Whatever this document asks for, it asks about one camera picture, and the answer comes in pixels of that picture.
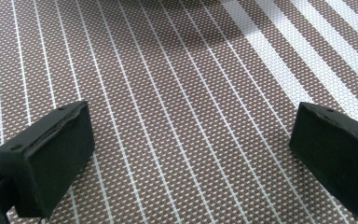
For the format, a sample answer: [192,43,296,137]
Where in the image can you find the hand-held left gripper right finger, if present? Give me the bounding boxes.
[289,101,358,218]

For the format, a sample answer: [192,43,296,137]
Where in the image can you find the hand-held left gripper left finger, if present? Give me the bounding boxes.
[0,100,96,219]

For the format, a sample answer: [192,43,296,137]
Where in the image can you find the brown white striped woven mat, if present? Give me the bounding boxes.
[0,0,358,224]

